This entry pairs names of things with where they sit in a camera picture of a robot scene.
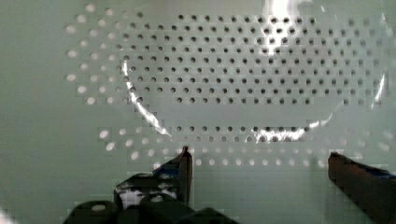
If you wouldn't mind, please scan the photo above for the mint green plastic strainer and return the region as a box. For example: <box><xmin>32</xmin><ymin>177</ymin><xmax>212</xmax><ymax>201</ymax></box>
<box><xmin>1</xmin><ymin>0</ymin><xmax>395</xmax><ymax>224</ymax></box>

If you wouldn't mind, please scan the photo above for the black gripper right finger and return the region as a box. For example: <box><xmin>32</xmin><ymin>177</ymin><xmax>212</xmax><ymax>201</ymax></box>
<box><xmin>328</xmin><ymin>152</ymin><xmax>396</xmax><ymax>224</ymax></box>

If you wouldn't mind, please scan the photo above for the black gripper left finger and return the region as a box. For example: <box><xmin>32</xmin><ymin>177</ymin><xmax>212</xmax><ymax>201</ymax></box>
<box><xmin>64</xmin><ymin>146</ymin><xmax>239</xmax><ymax>224</ymax></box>

